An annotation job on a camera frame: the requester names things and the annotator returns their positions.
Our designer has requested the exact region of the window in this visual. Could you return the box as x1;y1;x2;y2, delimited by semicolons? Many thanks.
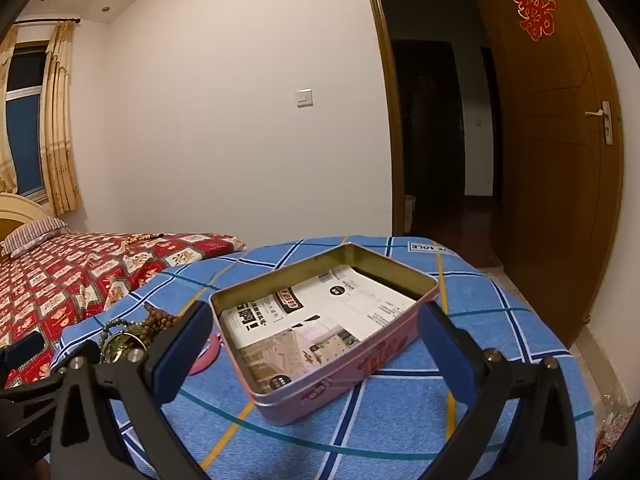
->
5;47;48;198

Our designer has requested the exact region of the red paper door decoration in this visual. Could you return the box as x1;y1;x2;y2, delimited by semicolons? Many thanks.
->
511;0;557;41

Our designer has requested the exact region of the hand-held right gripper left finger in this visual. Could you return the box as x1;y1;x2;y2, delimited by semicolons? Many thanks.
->
50;301;216;480

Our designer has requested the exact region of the brown wooden bead strand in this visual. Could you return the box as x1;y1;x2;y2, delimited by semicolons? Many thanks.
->
142;302;183;346

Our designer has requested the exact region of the blue plaid cloth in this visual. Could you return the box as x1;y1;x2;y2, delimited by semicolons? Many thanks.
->
47;234;597;480

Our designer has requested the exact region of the cream wooden headboard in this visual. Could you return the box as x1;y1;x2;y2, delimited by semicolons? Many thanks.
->
0;192;53;241

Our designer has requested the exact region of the gold bead string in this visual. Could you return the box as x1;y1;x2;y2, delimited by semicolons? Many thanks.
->
117;232;166;251

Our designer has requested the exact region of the brown wooden door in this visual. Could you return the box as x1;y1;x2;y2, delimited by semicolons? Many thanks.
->
475;0;626;351

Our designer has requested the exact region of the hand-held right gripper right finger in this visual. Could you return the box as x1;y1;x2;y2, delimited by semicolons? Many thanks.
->
419;303;597;480

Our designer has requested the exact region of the striped pillow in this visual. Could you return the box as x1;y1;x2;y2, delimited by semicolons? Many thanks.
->
0;217;69;259

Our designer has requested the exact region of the wooden door frame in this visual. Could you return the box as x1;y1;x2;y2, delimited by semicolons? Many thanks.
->
358;0;416;237

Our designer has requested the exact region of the red patterned bedspread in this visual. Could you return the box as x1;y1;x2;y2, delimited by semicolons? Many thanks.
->
0;232;247;391

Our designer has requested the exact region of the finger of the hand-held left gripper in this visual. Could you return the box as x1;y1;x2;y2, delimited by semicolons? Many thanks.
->
0;332;67;402

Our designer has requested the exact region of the pink tin box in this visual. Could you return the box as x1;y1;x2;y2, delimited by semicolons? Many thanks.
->
209;242;440;427

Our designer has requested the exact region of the brass octagonal pendant red cord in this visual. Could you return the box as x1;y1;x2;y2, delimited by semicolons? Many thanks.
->
102;327;148;363

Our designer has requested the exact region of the metal door handle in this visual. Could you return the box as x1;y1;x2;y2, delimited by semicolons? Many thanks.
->
585;101;614;146

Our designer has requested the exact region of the pink bangle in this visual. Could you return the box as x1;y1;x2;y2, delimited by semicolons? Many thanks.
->
192;332;221;376

